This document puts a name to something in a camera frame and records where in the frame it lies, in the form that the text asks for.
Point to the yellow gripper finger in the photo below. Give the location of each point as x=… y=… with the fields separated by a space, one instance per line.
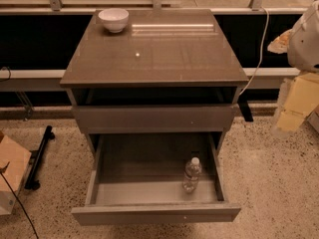
x=280 y=44
x=297 y=99

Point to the clear plastic water bottle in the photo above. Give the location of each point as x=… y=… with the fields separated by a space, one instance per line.
x=192 y=173

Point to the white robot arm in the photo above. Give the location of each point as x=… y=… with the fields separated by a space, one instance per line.
x=303 y=49

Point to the grey drawer cabinet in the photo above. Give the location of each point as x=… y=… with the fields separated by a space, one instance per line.
x=170 y=58

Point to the closed grey upper drawer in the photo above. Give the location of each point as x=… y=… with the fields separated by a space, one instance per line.
x=153 y=119

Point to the open grey middle drawer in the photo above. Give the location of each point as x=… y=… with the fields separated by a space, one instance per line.
x=137 y=178

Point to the white ceramic bowl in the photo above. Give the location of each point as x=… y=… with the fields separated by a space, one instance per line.
x=114 y=20

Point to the brown cardboard box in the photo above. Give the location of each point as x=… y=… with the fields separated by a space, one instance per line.
x=14 y=158

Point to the metal window rail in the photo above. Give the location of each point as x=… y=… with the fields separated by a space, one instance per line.
x=49 y=80

